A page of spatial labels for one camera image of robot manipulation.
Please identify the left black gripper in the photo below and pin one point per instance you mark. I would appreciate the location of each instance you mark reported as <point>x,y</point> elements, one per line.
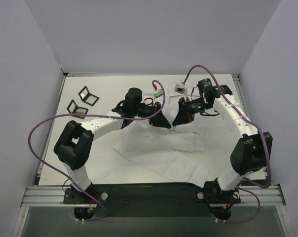
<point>155,114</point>

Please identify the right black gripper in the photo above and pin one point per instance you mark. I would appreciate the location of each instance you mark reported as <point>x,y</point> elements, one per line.
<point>183,111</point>

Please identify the white garment shirt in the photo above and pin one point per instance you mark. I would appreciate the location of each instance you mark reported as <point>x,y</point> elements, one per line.
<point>163,151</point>

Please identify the colourful painted round brooch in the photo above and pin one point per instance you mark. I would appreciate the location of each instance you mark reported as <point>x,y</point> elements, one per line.
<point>79,112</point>

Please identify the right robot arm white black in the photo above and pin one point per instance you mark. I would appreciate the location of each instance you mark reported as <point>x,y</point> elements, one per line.
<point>253,148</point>

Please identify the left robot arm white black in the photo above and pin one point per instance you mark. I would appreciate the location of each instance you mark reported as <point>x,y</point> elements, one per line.
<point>74,144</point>

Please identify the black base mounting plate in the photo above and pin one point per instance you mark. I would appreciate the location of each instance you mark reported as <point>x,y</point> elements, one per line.
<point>151,200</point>

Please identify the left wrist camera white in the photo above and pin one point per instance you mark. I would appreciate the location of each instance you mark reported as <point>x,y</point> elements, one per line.
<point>157,94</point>

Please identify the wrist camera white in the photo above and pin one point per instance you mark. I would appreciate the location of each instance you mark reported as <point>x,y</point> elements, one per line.
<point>181,89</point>
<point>157,94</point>

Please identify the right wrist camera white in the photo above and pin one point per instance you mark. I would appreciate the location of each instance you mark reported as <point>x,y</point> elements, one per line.
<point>181,89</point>

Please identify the black frame stand upper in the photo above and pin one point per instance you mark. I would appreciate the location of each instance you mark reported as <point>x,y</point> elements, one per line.
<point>87,97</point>

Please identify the black frame stand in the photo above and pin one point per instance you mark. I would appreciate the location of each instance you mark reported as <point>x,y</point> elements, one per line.
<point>87,97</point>
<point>72,107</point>

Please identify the black frame stand lower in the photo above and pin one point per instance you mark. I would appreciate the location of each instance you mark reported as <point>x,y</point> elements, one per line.
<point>72,107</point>

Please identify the aluminium front rail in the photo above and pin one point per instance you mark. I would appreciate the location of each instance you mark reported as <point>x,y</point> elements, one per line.
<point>43,196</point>

